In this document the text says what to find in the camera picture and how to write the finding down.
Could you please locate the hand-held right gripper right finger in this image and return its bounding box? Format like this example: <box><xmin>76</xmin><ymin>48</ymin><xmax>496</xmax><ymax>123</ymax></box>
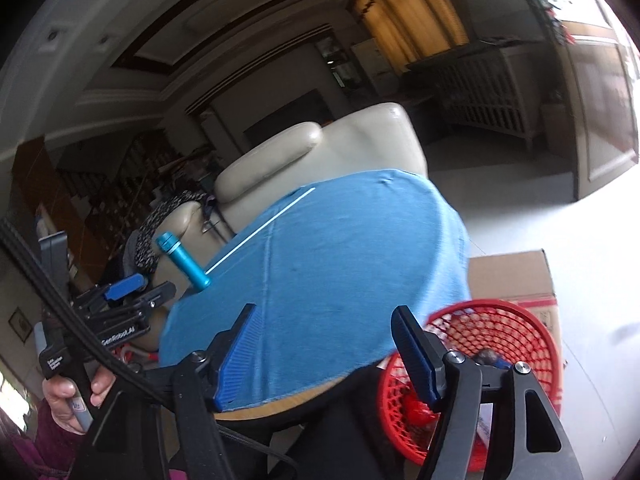
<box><xmin>391</xmin><ymin>306</ymin><xmax>586</xmax><ymax>480</ymax></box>

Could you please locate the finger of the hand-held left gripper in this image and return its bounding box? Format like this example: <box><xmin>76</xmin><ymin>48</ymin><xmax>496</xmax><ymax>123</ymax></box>
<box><xmin>102</xmin><ymin>274</ymin><xmax>148</xmax><ymax>303</ymax></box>
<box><xmin>131</xmin><ymin>281</ymin><xmax>177</xmax><ymax>313</ymax></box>

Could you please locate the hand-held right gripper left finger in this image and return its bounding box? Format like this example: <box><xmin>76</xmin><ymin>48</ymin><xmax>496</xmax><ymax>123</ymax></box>
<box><xmin>75</xmin><ymin>303</ymin><xmax>257</xmax><ymax>480</ymax></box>

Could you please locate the red wrapper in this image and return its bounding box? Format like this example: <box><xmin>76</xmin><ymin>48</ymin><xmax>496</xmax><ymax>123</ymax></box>
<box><xmin>400</xmin><ymin>395</ymin><xmax>441</xmax><ymax>426</ymax></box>

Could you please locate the red mesh basket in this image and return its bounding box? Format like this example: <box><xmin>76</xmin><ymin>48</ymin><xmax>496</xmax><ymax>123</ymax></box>
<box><xmin>377</xmin><ymin>299</ymin><xmax>566</xmax><ymax>471</ymax></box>

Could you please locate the white cardboard medicine box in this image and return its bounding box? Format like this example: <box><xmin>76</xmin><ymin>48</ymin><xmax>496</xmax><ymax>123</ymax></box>
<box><xmin>475</xmin><ymin>405</ymin><xmax>493</xmax><ymax>448</ymax></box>

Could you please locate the person's left forearm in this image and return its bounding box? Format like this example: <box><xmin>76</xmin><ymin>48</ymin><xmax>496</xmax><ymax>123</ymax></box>
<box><xmin>0</xmin><ymin>400</ymin><xmax>86</xmax><ymax>480</ymax></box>

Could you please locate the person's left hand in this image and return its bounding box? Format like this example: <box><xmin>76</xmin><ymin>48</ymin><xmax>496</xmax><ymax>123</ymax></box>
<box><xmin>42</xmin><ymin>365</ymin><xmax>116</xmax><ymax>436</ymax></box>

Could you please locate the grey cloth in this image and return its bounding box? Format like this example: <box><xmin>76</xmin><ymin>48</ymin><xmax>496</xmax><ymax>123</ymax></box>
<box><xmin>122</xmin><ymin>235</ymin><xmax>143</xmax><ymax>271</ymax></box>

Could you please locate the red white toy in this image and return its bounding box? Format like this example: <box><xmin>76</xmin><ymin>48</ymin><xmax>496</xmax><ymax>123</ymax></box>
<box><xmin>117</xmin><ymin>347</ymin><xmax>161</xmax><ymax>363</ymax></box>

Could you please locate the teal thermos bottle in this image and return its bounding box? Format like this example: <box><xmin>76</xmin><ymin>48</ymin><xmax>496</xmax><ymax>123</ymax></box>
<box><xmin>155</xmin><ymin>232</ymin><xmax>213</xmax><ymax>291</ymax></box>

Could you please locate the black white dotted cloth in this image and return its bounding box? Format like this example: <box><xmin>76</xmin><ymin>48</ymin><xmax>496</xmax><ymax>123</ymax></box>
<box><xmin>135</xmin><ymin>190</ymin><xmax>216</xmax><ymax>273</ymax></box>

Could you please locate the wooden staircase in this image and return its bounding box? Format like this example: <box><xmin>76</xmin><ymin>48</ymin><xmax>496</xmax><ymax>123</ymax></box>
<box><xmin>57</xmin><ymin>132</ymin><xmax>201</xmax><ymax>261</ymax></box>

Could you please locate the white thin stick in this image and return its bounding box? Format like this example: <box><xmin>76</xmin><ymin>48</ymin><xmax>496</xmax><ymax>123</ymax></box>
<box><xmin>205</xmin><ymin>187</ymin><xmax>317</xmax><ymax>273</ymax></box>

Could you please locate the large cardboard box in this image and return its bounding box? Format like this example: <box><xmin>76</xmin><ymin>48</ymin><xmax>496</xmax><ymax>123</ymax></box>
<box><xmin>467</xmin><ymin>249</ymin><xmax>568</xmax><ymax>366</ymax></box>

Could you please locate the blue tablecloth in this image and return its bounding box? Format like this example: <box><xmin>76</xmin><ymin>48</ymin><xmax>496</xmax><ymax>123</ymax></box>
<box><xmin>159</xmin><ymin>169</ymin><xmax>472</xmax><ymax>411</ymax></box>

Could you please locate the black television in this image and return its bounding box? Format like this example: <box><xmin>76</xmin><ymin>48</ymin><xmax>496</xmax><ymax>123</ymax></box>
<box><xmin>243</xmin><ymin>89</ymin><xmax>333</xmax><ymax>150</ymax></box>

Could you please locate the beige leather sofa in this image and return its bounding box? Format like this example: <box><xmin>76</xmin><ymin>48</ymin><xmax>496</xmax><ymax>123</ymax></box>
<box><xmin>135</xmin><ymin>102</ymin><xmax>428</xmax><ymax>356</ymax></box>

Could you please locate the wooden crib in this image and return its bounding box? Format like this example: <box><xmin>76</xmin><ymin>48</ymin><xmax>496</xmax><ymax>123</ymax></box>
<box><xmin>405</xmin><ymin>42</ymin><xmax>543</xmax><ymax>153</ymax></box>

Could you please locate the white standing air conditioner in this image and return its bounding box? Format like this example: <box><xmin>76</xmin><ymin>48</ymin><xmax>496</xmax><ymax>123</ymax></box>
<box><xmin>350</xmin><ymin>39</ymin><xmax>396</xmax><ymax>93</ymax></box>

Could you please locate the glass door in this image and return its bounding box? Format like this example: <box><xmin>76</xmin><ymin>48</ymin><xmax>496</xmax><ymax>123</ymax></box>
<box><xmin>520</xmin><ymin>10</ymin><xmax>640</xmax><ymax>201</ymax></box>

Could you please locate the yellow curtain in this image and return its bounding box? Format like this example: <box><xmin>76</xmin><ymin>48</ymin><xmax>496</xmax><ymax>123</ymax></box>
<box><xmin>347</xmin><ymin>0</ymin><xmax>471</xmax><ymax>63</ymax></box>

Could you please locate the black strap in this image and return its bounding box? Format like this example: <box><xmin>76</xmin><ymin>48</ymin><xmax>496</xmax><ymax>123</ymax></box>
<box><xmin>0</xmin><ymin>217</ymin><xmax>171</xmax><ymax>408</ymax></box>

